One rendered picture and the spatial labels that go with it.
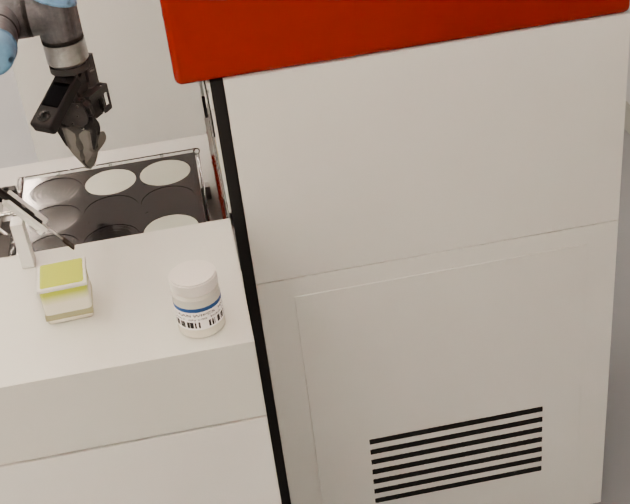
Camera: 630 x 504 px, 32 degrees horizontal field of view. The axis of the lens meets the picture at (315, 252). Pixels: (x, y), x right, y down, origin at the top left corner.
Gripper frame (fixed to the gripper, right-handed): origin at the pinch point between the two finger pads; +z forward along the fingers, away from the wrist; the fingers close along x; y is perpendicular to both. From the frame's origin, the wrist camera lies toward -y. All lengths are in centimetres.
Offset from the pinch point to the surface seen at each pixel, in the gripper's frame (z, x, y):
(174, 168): 7.4, -10.1, 13.7
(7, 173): 15.3, 34.4, 15.2
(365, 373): 40, -53, 1
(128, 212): 7.4, -9.6, -3.1
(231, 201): -2.5, -36.0, -9.1
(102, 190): 7.4, -0.2, 2.7
